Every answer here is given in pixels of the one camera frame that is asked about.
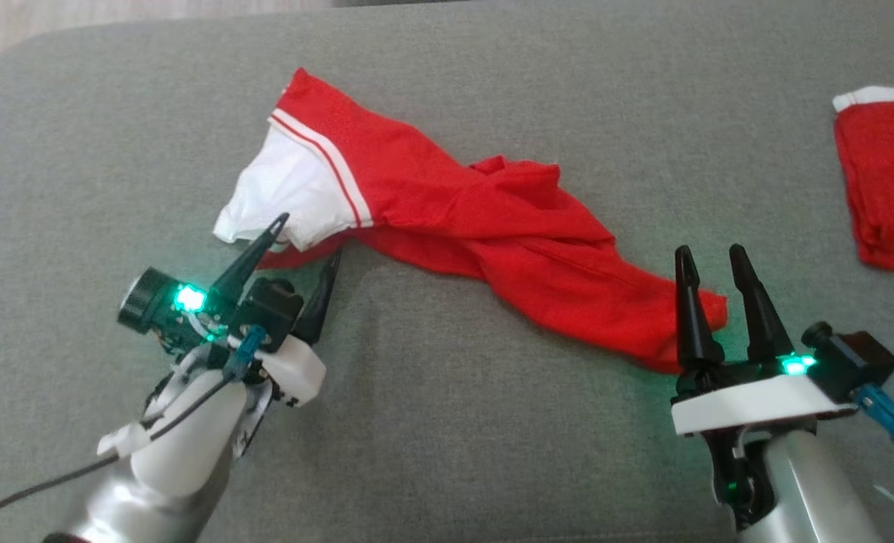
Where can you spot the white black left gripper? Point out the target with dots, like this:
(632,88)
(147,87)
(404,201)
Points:
(296,373)

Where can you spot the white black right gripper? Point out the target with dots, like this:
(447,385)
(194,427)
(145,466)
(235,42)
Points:
(756,400)

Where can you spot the red shorts white stripe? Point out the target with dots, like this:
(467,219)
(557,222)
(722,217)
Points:
(892,181)

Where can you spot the red Bulls 23 jersey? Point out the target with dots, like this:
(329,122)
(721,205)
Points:
(507,226)

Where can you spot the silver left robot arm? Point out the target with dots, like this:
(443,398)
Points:
(183,452)

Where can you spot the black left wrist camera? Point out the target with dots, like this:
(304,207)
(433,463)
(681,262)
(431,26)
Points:
(274,309)

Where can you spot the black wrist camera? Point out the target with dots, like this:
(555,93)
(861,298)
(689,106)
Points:
(274,309)
(861,362)

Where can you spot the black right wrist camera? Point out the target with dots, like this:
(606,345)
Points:
(861,362)

